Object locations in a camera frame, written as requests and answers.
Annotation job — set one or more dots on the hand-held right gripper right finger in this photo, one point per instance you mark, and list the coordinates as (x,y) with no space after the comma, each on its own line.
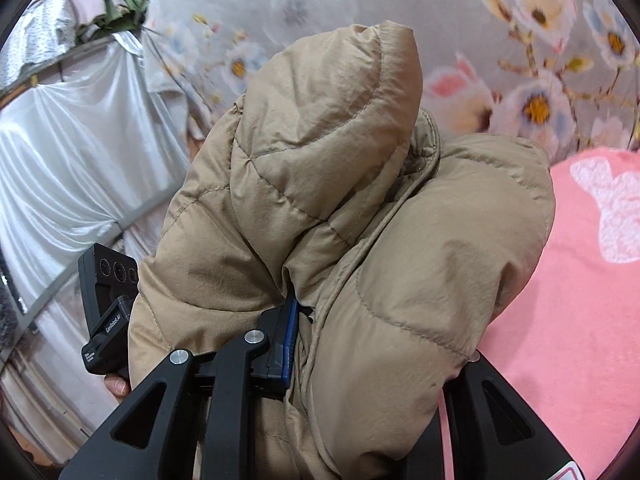
(470,410)

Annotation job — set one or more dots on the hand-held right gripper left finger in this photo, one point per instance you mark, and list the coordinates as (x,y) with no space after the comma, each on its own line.
(286,360)

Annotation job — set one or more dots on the beige puffer jacket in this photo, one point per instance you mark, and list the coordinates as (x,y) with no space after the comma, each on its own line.
(360,220)

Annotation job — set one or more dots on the person's left hand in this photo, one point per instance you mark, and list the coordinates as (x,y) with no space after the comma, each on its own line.
(117,387)

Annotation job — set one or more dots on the pink blanket with white print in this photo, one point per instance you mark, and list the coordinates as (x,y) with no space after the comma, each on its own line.
(560,310)

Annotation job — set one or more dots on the white satin curtain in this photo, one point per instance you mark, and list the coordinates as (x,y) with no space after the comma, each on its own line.
(75,160)

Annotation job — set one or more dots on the white patterned hanging cloth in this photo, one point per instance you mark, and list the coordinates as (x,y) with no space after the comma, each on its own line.
(37,35)

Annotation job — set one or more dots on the green hanging garment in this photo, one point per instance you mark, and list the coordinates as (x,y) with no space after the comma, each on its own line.
(122,2)

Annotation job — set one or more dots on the grey floral bedsheet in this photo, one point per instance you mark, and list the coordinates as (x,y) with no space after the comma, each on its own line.
(480,25)

